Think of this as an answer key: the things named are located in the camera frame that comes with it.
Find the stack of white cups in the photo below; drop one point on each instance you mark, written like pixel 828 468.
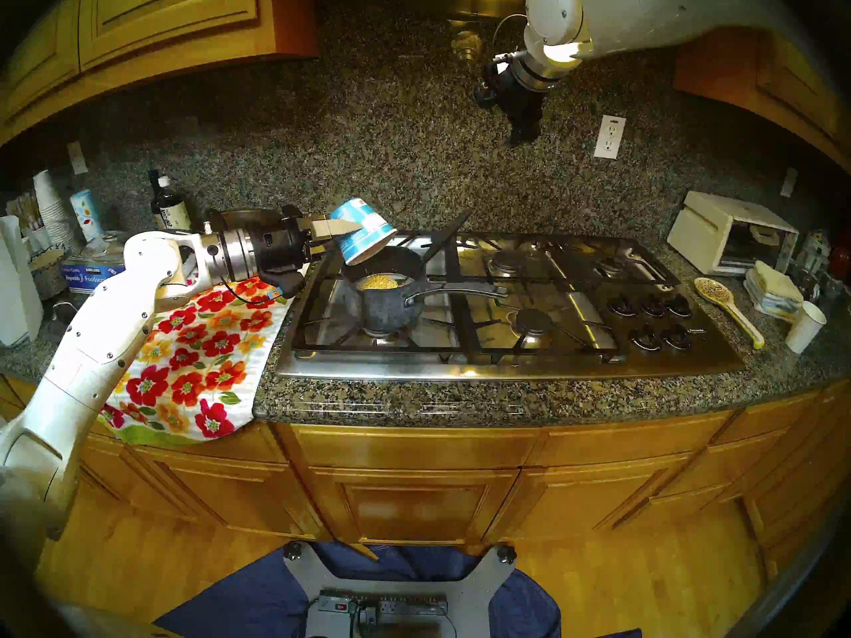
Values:
pixel 50 201

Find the blue oatmeal paper cup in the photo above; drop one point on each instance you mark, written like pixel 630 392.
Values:
pixel 365 241

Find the white paper towel roll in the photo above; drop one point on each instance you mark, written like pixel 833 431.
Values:
pixel 16 291

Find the white utensil holder cup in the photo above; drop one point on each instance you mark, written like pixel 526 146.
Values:
pixel 38 238

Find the floral kitchen towel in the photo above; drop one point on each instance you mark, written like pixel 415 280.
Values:
pixel 199 371

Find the black round lid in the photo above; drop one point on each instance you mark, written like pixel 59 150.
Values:
pixel 63 314

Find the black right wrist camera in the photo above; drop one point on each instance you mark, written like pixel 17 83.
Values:
pixel 488 87

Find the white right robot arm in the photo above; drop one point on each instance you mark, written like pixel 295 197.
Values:
pixel 631 12

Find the leaf print paper cup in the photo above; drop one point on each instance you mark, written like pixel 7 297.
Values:
pixel 86 214

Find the dark speckled saucepan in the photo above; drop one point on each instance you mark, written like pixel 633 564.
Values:
pixel 382 311

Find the white toaster oven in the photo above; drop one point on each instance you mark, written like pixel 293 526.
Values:
pixel 698 234

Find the black cooking spoon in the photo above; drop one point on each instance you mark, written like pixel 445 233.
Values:
pixel 449 236

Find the wooden base cabinets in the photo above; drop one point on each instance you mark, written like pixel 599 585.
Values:
pixel 412 504

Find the slim black bottle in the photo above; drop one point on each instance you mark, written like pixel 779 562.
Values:
pixel 154 191

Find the patterned ceramic spoon rest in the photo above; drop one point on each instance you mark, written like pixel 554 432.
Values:
pixel 715 291

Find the white wall outlet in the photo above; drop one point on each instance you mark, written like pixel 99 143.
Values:
pixel 609 137

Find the patterned round basket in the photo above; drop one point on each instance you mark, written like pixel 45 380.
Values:
pixel 48 278

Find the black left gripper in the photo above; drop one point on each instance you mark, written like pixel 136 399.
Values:
pixel 279 244

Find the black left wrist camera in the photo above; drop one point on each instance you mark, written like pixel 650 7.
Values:
pixel 287 284

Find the plain white paper cup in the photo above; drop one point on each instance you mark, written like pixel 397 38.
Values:
pixel 803 331

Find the dark bottle white cap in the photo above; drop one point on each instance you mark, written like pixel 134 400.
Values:
pixel 174 212

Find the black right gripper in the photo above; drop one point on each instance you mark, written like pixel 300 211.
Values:
pixel 522 93

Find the blue foil sheet box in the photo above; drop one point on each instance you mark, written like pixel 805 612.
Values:
pixel 86 278

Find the dark blue cloth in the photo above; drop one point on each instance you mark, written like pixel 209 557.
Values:
pixel 252 597

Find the wooden wall cabinet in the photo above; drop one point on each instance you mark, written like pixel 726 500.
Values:
pixel 798 85
pixel 166 18

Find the steel pan red inside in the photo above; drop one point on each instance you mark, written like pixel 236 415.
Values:
pixel 246 216

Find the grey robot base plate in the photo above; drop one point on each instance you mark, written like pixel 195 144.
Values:
pixel 479 590

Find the black stove knob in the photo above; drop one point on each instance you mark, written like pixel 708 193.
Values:
pixel 679 304
pixel 651 306
pixel 645 339
pixel 677 337
pixel 621 304

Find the white wall switch plate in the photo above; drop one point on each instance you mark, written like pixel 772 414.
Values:
pixel 77 158
pixel 788 183

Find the folded dish cloth stack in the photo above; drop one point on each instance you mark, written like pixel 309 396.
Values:
pixel 774 291

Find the bundle of wooden utensils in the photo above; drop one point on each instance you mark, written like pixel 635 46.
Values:
pixel 30 211

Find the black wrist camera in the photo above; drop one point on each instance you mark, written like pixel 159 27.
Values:
pixel 287 284
pixel 488 87

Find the stainless gas stovetop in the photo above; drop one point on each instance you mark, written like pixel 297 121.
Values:
pixel 598 367

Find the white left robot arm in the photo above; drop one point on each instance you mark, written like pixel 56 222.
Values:
pixel 93 351

